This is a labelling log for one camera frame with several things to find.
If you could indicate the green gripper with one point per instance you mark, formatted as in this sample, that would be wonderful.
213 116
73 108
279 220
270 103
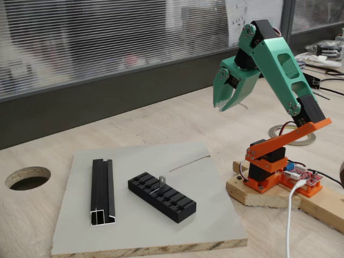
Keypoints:
243 85

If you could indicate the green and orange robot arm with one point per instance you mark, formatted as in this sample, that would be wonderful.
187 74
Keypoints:
279 67

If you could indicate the black slotted holder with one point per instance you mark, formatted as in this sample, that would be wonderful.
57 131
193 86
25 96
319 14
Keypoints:
172 209

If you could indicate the stack of blue cards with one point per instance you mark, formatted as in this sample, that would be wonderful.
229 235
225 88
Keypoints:
301 64

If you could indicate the white paper sheet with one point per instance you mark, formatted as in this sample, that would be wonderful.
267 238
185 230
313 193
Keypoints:
242 10

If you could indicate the black hex key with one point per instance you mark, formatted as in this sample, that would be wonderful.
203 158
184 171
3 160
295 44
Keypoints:
322 96

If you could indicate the black device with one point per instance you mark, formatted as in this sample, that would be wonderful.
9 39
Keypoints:
328 49

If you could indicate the red controller board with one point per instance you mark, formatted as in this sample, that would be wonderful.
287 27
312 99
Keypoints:
306 174

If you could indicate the light wooden base block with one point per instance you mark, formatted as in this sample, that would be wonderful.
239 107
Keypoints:
268 200

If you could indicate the dark round object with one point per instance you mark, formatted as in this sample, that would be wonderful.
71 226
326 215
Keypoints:
342 174

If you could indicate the wooden plank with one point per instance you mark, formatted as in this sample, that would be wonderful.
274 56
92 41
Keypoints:
328 209

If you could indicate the black aluminium profile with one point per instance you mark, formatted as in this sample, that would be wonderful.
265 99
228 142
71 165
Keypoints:
102 188

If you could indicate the grey board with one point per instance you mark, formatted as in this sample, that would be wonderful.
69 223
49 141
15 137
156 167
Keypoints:
134 236

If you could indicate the long black frame profile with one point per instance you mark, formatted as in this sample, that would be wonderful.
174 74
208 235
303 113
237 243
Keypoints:
313 80

